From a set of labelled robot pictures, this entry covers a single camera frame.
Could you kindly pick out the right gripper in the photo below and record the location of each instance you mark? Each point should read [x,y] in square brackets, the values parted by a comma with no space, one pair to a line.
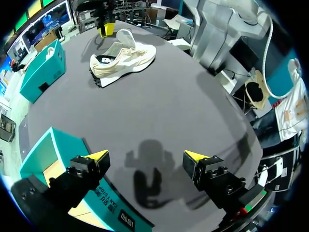
[106,10]

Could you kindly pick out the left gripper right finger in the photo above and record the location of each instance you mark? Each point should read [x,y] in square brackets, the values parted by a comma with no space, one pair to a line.
[217,181]

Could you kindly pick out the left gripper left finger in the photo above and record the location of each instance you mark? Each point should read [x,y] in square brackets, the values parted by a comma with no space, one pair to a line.
[82,176]

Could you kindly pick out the white sneaker shoe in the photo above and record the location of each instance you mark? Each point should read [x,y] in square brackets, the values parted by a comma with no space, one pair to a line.
[125,61]

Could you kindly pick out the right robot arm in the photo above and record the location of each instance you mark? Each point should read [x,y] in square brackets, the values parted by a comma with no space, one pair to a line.
[217,36]

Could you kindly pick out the black insole with white print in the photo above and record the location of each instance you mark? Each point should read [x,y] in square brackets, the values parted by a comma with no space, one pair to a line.
[106,59]

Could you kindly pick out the teal shoebox with cardboard bottom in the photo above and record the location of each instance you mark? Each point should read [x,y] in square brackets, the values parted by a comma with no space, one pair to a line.
[70,147]

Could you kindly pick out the teal shoebox lid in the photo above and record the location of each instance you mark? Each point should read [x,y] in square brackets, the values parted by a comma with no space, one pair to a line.
[46,70]

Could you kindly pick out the person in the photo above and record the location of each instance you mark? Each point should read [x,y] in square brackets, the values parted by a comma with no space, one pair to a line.
[15,65]

